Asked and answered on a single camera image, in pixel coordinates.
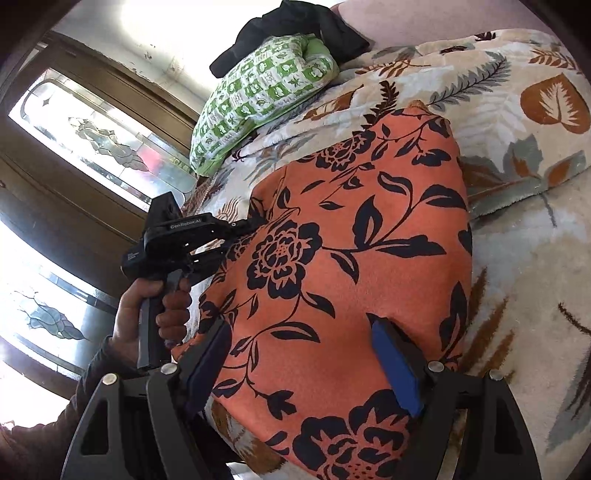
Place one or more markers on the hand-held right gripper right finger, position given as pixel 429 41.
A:
pixel 397 369

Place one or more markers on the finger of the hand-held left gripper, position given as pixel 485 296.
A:
pixel 247 227

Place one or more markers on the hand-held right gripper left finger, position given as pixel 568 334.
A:
pixel 207 364

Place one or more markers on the orange black floral cloth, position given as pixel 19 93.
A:
pixel 351 277

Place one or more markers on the person's left forearm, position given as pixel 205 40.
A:
pixel 55 424

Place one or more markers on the person's left hand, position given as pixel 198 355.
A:
pixel 124 318

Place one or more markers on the wooden door with etched glass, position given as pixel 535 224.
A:
pixel 78 184

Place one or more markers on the green white patterned pillow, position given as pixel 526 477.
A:
pixel 258 97

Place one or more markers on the black garment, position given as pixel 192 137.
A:
pixel 295 23

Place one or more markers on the cream leaf print blanket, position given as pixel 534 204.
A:
pixel 517 184

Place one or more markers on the pink headboard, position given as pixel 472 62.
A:
pixel 415 21

